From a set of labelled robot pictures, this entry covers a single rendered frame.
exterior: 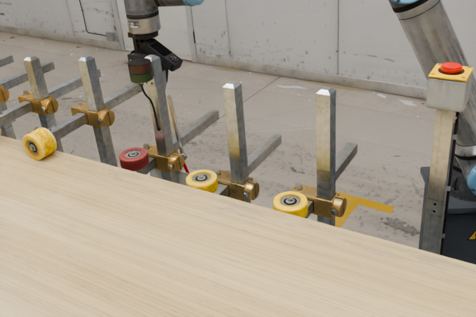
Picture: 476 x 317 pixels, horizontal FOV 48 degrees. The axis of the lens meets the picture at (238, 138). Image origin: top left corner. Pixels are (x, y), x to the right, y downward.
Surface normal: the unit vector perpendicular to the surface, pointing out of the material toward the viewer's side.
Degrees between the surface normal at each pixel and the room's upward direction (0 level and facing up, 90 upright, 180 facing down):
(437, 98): 90
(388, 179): 0
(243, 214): 0
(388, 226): 0
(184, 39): 91
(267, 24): 90
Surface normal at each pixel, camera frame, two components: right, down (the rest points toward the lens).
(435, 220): -0.51, 0.43
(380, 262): -0.08, -0.88
